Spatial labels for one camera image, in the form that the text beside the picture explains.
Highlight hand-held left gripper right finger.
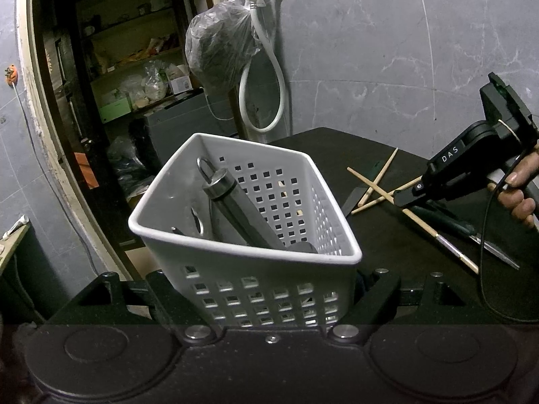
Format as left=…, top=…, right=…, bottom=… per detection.
left=329, top=268, right=479, bottom=343

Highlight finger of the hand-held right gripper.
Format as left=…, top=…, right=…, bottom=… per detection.
left=393, top=176, right=435, bottom=208

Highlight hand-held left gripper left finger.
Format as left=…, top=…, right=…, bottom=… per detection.
left=46, top=271, right=214, bottom=344

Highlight green-handled knife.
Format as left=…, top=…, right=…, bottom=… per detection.
left=409, top=204, right=521, bottom=270

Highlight white perforated utensil basket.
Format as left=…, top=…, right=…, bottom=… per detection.
left=127, top=132, right=363, bottom=330

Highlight person's right hand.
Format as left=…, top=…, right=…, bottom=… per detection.
left=487, top=142, right=539, bottom=231

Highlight dark plastic bag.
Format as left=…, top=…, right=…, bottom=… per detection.
left=106, top=135, right=149, bottom=188

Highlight orange printed poster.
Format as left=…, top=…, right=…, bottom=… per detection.
left=73, top=151, right=100, bottom=189

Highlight wooden counter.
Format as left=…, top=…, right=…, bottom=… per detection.
left=0, top=222, right=31, bottom=272

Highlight white tube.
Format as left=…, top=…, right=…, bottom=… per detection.
left=1, top=214, right=30, bottom=240

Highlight grey cabinet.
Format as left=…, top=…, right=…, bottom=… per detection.
left=143, top=92, right=239, bottom=169

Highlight green box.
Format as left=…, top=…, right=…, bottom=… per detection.
left=99, top=94, right=132, bottom=124

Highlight clear plastic food bags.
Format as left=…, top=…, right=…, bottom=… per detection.
left=120, top=60, right=192, bottom=102

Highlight dark wooden door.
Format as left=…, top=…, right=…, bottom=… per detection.
left=40, top=0, right=106, bottom=203

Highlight clear bag dark contents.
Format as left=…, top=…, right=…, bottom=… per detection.
left=184, top=1, right=258, bottom=94

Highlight storage shelf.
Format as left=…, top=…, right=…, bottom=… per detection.
left=73, top=0, right=207, bottom=125

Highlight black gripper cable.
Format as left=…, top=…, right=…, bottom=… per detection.
left=478, top=168, right=539, bottom=325

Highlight white hose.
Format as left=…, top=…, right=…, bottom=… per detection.
left=238, top=2, right=292, bottom=132

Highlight cream door frame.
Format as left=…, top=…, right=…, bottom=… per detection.
left=16, top=0, right=141, bottom=280

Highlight thin wall cable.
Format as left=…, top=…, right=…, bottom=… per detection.
left=12, top=84, right=99, bottom=272

